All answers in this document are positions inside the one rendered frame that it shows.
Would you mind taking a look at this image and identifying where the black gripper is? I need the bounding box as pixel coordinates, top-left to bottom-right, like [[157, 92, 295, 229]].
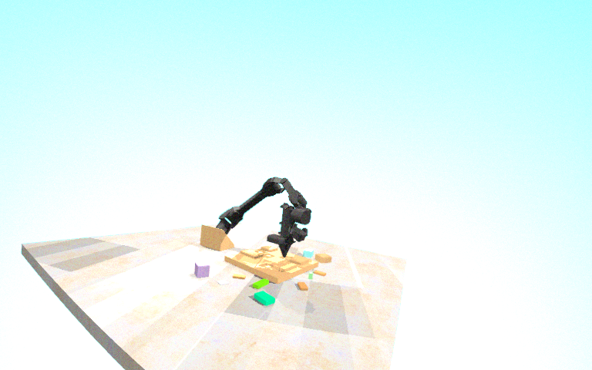
[[267, 220, 296, 257]]

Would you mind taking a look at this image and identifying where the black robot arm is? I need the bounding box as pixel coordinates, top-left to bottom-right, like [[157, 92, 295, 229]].
[[216, 177, 312, 242]]

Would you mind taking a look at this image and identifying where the turquoise rectangular block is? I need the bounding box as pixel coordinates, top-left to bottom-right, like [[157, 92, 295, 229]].
[[254, 291, 275, 305]]

